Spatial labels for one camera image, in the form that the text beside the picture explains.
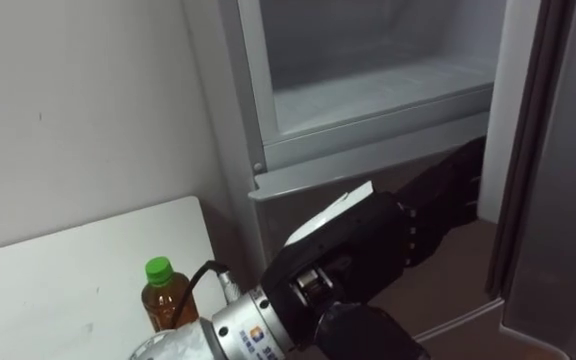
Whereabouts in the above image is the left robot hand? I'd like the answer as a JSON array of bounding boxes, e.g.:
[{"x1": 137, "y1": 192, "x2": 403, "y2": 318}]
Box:
[{"x1": 259, "y1": 137, "x2": 487, "y2": 360}]

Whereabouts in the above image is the grey fridge door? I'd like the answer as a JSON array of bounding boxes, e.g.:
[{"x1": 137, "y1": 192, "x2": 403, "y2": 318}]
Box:
[{"x1": 476, "y1": 0, "x2": 576, "y2": 360}]

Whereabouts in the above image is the grey fridge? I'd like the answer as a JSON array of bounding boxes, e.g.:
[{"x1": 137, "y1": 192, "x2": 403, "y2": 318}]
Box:
[{"x1": 180, "y1": 0, "x2": 509, "y2": 360}]

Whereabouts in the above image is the tea bottle with green cap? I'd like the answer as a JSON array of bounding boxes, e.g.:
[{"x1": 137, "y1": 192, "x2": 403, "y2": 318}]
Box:
[{"x1": 140, "y1": 256, "x2": 200, "y2": 333}]

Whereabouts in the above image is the white table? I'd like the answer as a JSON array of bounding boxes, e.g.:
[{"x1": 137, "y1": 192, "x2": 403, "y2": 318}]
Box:
[{"x1": 0, "y1": 195, "x2": 227, "y2": 360}]

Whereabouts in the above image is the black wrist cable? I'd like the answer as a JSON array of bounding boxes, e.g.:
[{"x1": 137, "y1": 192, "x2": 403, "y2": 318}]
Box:
[{"x1": 170, "y1": 259, "x2": 242, "y2": 331}]

